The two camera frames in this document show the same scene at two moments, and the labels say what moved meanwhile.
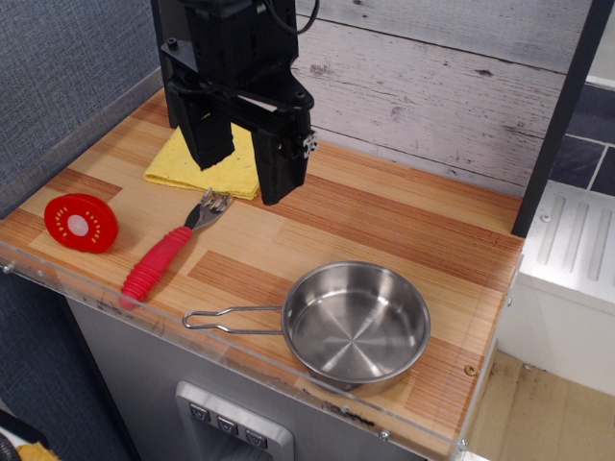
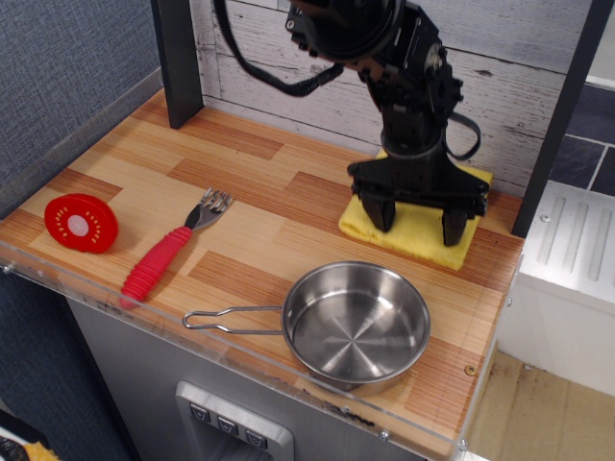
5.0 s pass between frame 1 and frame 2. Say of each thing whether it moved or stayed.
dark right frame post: stayed
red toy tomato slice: stayed
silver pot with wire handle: stayed
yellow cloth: moved
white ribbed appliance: stayed
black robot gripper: moved
